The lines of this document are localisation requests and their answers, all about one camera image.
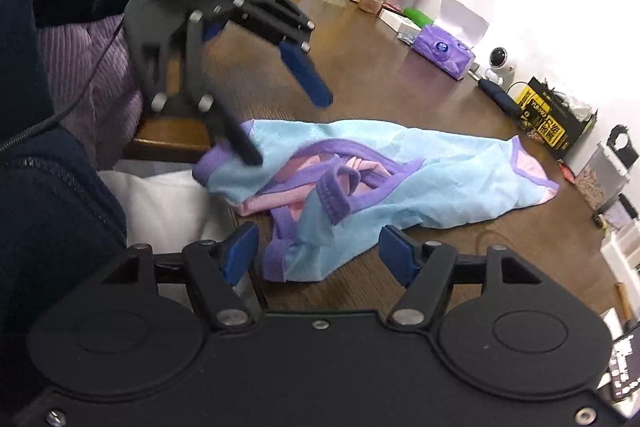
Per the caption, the black smartphone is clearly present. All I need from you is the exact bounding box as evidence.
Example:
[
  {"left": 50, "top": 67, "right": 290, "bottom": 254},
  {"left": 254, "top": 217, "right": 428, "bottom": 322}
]
[{"left": 607, "top": 321, "right": 640, "bottom": 401}]

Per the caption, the dark folded umbrella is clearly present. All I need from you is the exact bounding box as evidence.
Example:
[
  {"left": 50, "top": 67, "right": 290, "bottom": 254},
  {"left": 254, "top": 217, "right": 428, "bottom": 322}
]
[{"left": 477, "top": 78, "right": 524, "bottom": 117}]

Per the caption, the clear food container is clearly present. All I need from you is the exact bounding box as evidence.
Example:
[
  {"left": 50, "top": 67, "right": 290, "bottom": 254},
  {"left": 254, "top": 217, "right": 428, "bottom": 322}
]
[{"left": 574, "top": 142, "right": 631, "bottom": 213}]

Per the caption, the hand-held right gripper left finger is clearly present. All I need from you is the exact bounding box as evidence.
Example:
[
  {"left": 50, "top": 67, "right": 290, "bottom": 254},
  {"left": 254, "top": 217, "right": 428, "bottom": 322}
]
[{"left": 92, "top": 222, "right": 263, "bottom": 332}]

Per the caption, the flat white box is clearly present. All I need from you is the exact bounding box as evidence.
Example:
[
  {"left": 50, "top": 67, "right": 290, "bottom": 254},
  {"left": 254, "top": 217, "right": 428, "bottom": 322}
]
[{"left": 378, "top": 7, "right": 424, "bottom": 34}]

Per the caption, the black and yellow box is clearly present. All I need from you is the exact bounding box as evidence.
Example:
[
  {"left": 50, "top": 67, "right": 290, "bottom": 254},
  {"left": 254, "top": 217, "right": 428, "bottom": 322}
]
[{"left": 513, "top": 76, "right": 599, "bottom": 160}]

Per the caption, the white cushion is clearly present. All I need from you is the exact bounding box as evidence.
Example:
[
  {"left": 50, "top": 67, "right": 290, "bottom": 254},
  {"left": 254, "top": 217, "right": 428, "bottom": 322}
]
[{"left": 97, "top": 169, "right": 237, "bottom": 254}]

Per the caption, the wooden chair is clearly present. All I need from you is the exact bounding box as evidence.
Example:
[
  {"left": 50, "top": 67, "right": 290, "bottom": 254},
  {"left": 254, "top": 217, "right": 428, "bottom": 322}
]
[{"left": 122, "top": 57, "right": 212, "bottom": 164}]

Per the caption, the white power strip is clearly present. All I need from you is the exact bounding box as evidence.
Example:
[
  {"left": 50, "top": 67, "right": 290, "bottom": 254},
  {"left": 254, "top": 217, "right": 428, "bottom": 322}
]
[{"left": 599, "top": 222, "right": 640, "bottom": 279}]

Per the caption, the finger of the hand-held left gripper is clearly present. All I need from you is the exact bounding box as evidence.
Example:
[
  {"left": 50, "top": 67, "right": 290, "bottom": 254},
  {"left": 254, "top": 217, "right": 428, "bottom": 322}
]
[
  {"left": 230, "top": 0, "right": 334, "bottom": 108},
  {"left": 124, "top": 0, "right": 264, "bottom": 166}
]

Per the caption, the wooden stick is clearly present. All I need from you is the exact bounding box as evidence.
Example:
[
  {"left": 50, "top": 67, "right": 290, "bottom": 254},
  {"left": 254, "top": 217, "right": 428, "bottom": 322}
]
[{"left": 613, "top": 282, "right": 634, "bottom": 324}]

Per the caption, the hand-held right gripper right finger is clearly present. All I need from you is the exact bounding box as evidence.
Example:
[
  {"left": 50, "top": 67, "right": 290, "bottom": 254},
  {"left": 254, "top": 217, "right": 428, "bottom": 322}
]
[{"left": 379, "top": 225, "right": 547, "bottom": 332}]

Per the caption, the green case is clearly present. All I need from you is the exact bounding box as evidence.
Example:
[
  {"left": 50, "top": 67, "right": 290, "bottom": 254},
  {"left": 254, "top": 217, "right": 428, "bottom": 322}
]
[{"left": 403, "top": 7, "right": 434, "bottom": 28}]

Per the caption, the person's purple corduroy clothing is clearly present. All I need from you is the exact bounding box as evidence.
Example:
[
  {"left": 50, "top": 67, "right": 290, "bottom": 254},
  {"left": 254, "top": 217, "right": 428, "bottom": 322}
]
[{"left": 35, "top": 13, "right": 147, "bottom": 168}]

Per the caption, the black watch on stand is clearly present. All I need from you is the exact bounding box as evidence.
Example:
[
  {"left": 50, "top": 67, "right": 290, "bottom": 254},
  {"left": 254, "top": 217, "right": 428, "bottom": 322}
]
[{"left": 604, "top": 124, "right": 634, "bottom": 176}]

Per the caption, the small jar with dark lid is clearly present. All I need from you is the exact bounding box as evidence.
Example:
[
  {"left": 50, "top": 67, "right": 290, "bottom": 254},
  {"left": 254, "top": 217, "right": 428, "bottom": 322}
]
[{"left": 594, "top": 194, "right": 639, "bottom": 233}]

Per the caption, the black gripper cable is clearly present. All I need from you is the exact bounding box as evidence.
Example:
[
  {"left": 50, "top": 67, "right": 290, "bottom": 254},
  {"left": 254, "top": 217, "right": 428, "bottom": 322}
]
[{"left": 0, "top": 14, "right": 127, "bottom": 154}]

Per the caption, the person's navy jacket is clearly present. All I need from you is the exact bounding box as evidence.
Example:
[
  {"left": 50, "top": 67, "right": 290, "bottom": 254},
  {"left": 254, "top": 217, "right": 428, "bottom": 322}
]
[{"left": 0, "top": 126, "right": 130, "bottom": 410}]

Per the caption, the pastel blue pink purple garment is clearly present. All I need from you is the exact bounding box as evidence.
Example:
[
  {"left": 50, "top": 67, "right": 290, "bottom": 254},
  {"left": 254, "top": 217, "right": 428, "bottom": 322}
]
[{"left": 192, "top": 118, "right": 560, "bottom": 283}]

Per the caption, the white security camera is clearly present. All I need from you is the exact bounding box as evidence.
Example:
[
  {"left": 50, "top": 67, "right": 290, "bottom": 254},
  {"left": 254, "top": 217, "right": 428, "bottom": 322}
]
[{"left": 472, "top": 47, "right": 517, "bottom": 90}]

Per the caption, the purple tissue pack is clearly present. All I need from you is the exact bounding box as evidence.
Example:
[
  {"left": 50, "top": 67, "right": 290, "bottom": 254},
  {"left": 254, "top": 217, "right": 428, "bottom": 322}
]
[{"left": 410, "top": 0, "right": 490, "bottom": 80}]

